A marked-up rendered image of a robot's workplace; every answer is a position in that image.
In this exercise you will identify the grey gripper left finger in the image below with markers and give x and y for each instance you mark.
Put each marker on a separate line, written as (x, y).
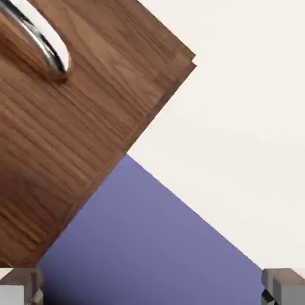
(21, 278)

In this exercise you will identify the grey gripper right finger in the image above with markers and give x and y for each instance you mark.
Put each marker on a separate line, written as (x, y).
(286, 283)

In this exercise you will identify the brown wooden drawer front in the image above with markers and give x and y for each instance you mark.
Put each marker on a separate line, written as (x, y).
(95, 107)

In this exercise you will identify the brown wooden cabinet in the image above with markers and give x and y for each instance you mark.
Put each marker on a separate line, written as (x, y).
(190, 69)

